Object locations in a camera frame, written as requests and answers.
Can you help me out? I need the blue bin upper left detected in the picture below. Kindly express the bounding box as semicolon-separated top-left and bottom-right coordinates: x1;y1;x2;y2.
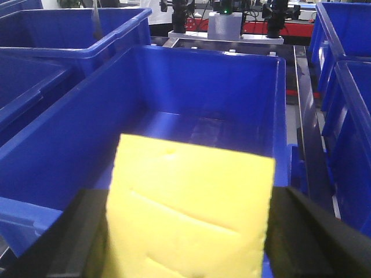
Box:
1;8;152;76

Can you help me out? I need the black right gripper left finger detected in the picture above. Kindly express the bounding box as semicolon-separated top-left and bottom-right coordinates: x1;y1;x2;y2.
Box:
1;189;108;277

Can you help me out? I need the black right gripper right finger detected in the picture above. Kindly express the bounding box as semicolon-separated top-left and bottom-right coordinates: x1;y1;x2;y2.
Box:
264;186;370;277

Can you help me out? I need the grey camera stand block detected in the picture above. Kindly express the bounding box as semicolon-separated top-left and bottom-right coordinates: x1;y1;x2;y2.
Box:
168;12;284;45

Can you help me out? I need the blue bin near left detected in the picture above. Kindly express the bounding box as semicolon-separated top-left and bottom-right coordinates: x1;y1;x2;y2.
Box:
1;54;83;145

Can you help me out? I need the yellow foam block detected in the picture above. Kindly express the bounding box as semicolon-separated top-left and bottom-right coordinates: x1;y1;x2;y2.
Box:
103;134;275;277

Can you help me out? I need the blue target bin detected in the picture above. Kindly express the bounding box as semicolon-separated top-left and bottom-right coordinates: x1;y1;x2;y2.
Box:
1;46;288;255

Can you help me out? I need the red metal frame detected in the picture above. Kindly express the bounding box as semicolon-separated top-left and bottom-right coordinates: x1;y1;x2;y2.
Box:
185;16;319;38

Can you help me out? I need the blue bin right upper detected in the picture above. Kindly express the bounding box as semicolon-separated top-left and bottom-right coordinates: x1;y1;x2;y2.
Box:
309;2;370;114

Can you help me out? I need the blue bin right lower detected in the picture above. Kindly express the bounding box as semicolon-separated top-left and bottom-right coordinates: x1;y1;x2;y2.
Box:
322;61;370;236

